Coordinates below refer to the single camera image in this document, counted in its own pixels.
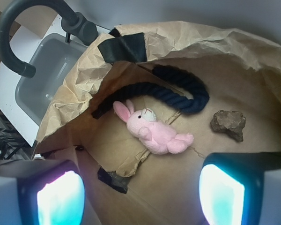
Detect brown paper bag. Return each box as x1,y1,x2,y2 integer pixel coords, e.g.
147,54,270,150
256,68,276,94
35,22,281,225

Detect white toy sink counter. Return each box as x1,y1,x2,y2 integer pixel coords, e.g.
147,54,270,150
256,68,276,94
0,15,112,148

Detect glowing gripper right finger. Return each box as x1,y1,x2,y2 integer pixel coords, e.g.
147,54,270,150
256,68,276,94
199,151,281,225

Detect pink plush bunny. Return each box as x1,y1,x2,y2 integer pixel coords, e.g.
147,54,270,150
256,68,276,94
113,100,194,155

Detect black cables bundle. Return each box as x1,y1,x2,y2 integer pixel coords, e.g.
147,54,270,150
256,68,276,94
0,110,31,162

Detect grey curved toy faucet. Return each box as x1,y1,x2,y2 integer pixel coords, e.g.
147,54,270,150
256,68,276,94
0,0,99,79

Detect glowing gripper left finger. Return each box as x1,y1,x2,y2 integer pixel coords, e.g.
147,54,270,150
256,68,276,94
0,160,85,225

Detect dark blue thick rope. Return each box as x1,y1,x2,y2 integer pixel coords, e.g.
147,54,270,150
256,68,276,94
91,65,210,120

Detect brown rock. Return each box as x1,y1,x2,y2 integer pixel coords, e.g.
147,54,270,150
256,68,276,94
210,110,246,142

